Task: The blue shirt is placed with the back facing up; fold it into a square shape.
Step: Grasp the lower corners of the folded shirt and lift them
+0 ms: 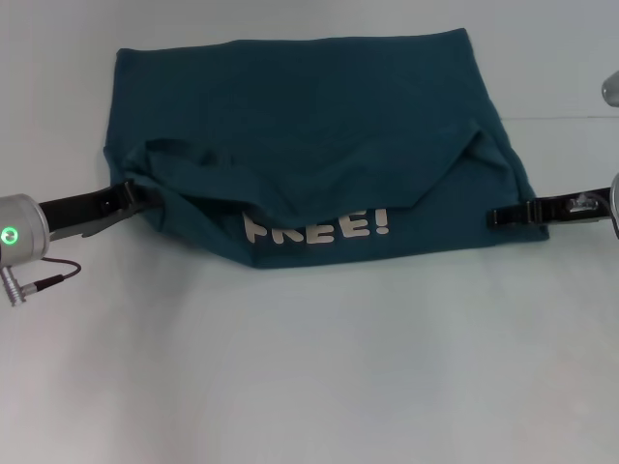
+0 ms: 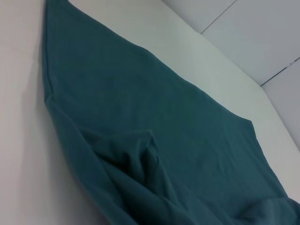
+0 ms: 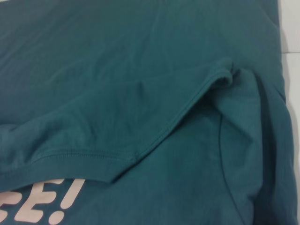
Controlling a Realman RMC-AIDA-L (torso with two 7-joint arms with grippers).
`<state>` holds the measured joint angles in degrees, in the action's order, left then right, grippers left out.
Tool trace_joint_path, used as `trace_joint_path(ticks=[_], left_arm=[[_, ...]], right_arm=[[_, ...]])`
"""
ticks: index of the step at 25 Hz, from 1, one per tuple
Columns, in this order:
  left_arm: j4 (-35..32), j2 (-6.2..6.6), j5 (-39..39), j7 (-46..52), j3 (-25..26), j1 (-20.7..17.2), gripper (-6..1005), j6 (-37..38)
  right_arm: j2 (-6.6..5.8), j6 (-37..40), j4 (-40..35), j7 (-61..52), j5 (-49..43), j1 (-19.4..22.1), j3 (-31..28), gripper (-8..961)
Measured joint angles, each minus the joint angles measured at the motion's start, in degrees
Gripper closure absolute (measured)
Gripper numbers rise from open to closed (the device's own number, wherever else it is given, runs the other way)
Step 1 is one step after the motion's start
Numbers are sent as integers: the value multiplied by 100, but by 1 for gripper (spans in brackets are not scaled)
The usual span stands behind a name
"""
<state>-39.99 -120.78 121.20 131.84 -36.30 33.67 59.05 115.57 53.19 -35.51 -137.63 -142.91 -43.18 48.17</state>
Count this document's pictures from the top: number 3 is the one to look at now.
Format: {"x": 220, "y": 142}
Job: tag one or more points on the teal blue t-shirt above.
{"x": 140, "y": 93}

